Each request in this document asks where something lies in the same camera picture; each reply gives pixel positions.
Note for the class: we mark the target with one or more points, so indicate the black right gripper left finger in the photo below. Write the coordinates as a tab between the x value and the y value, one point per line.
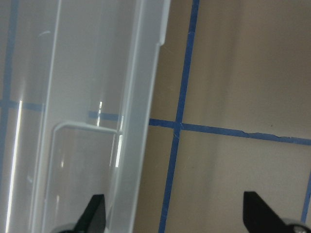
93	219

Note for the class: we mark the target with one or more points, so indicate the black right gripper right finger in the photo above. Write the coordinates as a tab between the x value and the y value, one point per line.
258	217

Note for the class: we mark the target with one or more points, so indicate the clear plastic box lid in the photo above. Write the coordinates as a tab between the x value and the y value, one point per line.
76	83

